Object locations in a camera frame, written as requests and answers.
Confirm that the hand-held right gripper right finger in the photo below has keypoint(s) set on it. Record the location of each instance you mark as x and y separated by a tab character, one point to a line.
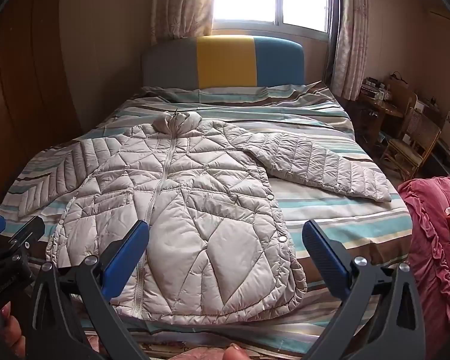
322	251

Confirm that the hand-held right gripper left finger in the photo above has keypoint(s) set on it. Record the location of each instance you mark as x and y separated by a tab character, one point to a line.
126	249

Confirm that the grey quilted down jacket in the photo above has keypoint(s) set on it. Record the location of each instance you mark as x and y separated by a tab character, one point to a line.
210	213

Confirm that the person's left hand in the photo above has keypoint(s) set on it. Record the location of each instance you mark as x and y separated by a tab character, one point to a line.
13	330

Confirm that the person's right hand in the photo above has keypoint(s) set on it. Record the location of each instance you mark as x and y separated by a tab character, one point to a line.
237	353

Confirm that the pink ruffled blanket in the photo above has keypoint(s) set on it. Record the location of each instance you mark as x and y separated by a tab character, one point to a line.
431	240

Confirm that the striped bed sheet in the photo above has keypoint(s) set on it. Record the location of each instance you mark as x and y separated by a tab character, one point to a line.
322	135

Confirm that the wooden rattan chair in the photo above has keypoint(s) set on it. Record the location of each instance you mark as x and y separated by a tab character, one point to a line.
412	138

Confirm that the wooden wardrobe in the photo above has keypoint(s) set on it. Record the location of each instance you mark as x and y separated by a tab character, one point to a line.
26	82

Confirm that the cluttered wooden desk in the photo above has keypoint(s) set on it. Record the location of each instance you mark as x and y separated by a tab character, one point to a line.
386	105

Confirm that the grey yellow blue headboard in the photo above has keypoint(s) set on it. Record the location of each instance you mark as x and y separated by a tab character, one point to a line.
225	62

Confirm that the floral beige curtain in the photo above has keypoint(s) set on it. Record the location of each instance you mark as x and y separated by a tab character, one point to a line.
182	3
350	30

